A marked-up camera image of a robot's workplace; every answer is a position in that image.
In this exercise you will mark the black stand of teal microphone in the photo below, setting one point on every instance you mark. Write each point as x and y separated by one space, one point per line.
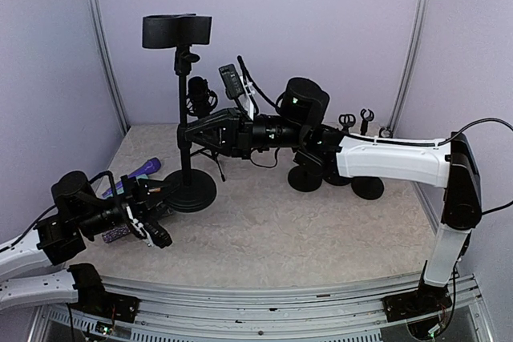
368 187

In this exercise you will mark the purple microphone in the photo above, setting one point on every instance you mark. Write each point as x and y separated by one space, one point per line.
151 166

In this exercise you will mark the black stand of purple microphone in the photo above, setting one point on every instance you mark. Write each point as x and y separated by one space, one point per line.
367 116

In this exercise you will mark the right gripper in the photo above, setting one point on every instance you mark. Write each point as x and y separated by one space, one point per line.
234 132

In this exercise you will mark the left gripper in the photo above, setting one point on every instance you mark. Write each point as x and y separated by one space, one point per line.
138 191

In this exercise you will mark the rhinestone silver microphone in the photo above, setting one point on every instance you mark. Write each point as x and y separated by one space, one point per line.
114 234

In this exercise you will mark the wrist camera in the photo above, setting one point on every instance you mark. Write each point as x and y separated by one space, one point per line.
151 232
239 90

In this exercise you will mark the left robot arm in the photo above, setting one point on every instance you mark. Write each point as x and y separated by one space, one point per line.
36 267

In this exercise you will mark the front aluminium rail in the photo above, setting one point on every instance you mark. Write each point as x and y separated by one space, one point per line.
338 312

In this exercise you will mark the black stand of rhinestone microphone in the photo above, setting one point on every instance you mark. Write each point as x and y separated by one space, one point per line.
194 189

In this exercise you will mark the black stand of orange microphone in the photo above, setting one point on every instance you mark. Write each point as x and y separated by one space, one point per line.
306 176

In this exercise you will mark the right aluminium frame post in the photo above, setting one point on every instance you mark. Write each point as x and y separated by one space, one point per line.
409 65

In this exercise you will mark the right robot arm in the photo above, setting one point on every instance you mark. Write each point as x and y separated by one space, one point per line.
334 155

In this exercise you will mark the black tripod shock-mount stand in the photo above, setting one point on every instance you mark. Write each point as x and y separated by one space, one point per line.
216 158

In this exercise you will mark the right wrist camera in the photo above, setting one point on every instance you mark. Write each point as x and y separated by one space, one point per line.
239 90

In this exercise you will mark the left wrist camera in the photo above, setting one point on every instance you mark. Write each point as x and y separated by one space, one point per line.
151 232

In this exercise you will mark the black stand of pink microphone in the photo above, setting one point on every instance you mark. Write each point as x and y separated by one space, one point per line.
347 121

